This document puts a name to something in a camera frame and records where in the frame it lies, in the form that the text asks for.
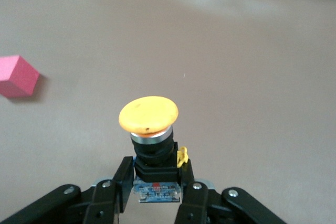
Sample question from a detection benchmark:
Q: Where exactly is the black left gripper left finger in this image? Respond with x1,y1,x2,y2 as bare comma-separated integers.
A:
0,156,135,224

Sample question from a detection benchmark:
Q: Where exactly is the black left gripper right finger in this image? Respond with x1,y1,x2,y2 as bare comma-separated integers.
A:
175,159,287,224

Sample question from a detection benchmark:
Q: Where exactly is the yellow mushroom push button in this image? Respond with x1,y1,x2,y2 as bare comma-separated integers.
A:
118,96,190,204

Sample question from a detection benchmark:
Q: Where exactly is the pink foam cube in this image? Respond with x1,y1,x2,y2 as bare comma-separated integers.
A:
0,55,40,98

